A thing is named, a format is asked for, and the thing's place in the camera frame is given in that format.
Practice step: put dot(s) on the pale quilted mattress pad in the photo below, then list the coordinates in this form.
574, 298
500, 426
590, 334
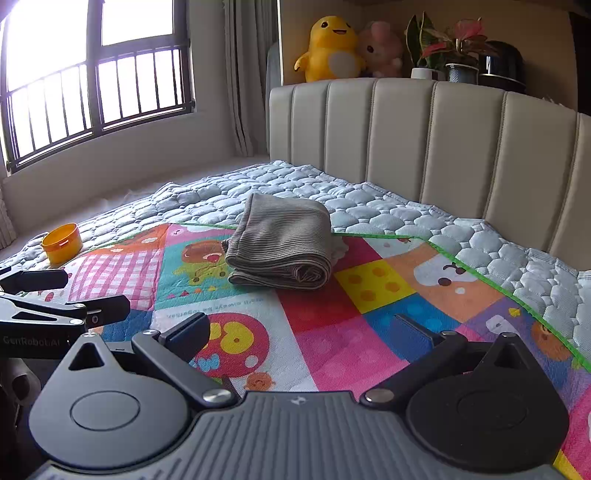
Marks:
369, 207

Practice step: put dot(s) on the pink leafy plant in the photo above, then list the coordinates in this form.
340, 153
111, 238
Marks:
461, 41

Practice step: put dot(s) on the colourful cartoon play mat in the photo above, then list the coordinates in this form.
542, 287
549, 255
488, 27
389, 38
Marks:
332, 332

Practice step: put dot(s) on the beige padded headboard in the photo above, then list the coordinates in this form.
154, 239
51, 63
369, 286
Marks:
438, 138

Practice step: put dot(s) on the pink plush toy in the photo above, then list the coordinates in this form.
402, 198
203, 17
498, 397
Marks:
383, 48

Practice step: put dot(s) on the beige curtain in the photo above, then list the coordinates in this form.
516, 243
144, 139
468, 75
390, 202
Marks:
249, 78

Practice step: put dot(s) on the beige striped knit garment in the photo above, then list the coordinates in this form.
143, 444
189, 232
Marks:
281, 240

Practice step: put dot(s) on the white plant pot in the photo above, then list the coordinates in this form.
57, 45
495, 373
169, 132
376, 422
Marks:
422, 74

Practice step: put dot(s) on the green leafy plant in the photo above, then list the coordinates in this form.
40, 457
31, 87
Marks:
420, 39

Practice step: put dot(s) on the person's left hand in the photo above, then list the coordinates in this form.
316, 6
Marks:
25, 381

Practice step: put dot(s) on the pale grey upright cushion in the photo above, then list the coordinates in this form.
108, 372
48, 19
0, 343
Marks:
273, 97

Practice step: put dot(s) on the dark ribbed plant pot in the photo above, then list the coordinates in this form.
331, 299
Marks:
461, 74

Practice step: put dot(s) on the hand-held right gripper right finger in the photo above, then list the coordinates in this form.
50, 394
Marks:
413, 336

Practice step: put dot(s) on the black round appliance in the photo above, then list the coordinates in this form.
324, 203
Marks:
503, 64

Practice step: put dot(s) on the orange plastic container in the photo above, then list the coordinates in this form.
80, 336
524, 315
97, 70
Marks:
61, 243

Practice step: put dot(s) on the barred window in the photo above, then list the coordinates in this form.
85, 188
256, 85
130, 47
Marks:
92, 78

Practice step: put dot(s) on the yellow duck plush toy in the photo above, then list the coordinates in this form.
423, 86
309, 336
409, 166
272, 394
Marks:
330, 50

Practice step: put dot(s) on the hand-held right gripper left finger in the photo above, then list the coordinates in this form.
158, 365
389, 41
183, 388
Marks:
187, 333

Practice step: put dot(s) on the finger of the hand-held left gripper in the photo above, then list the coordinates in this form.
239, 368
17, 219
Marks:
37, 280
106, 309

